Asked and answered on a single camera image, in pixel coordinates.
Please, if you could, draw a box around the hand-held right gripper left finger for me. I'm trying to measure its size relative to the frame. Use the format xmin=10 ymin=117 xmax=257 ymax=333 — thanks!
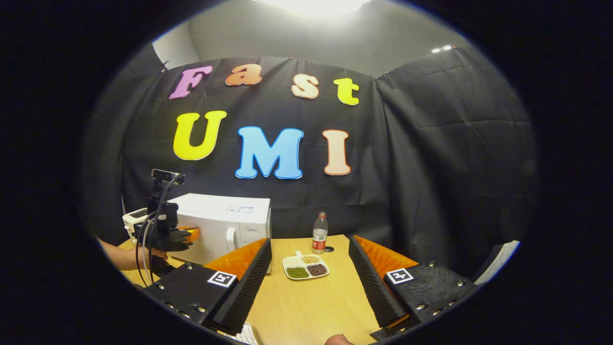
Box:
xmin=142 ymin=238 xmax=272 ymax=336

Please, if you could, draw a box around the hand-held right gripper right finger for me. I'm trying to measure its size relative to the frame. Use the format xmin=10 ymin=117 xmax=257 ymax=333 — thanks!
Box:
xmin=348 ymin=235 xmax=477 ymax=341

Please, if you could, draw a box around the white microwave oven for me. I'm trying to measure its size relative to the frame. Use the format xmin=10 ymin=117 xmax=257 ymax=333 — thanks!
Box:
xmin=165 ymin=193 xmax=272 ymax=266

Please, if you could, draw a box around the white toaster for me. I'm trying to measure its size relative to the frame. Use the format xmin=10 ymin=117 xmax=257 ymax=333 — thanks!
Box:
xmin=122 ymin=207 xmax=149 ymax=240

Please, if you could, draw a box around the white printed paper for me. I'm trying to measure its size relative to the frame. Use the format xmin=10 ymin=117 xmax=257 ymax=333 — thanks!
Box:
xmin=225 ymin=323 xmax=259 ymax=345

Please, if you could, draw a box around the divided white dish of beans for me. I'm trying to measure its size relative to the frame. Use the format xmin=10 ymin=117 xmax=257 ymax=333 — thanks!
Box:
xmin=282 ymin=251 xmax=330 ymax=280

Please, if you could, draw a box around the clear bottle with red label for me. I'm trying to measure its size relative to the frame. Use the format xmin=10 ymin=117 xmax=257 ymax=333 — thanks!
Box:
xmin=312 ymin=212 xmax=329 ymax=254

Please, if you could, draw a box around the large ceiling light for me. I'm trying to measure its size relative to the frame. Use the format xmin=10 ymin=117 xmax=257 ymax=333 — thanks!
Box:
xmin=259 ymin=0 xmax=372 ymax=15

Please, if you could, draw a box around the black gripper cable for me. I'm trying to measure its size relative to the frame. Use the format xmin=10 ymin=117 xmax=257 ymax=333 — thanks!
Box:
xmin=135 ymin=176 xmax=185 ymax=288

